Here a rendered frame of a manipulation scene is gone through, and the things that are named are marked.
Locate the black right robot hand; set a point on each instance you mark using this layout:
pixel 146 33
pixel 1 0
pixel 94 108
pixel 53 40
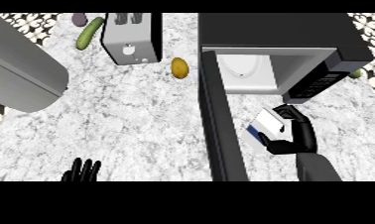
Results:
pixel 296 135

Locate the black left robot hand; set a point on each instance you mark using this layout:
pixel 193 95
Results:
pixel 81 171

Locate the white and blue milk carton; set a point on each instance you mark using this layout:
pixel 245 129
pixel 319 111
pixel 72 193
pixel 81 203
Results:
pixel 265 128

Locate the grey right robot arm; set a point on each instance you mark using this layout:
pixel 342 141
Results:
pixel 316 168

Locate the dark grey microwave door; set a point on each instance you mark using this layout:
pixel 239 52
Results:
pixel 220 119

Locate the black microwave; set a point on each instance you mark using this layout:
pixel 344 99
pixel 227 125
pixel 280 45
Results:
pixel 288 46

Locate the small green vegetable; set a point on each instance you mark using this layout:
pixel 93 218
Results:
pixel 355 73

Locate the large grey rounded appliance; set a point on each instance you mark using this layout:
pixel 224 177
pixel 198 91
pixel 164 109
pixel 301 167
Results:
pixel 23 76

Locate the yellow potato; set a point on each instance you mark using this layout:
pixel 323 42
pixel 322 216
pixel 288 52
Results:
pixel 178 68

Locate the silver toaster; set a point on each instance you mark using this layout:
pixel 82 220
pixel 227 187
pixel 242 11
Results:
pixel 133 38

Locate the green cucumber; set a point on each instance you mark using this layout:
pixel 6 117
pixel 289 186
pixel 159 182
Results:
pixel 88 33

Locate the purple eggplant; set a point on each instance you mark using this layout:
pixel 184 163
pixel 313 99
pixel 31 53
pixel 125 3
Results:
pixel 78 19

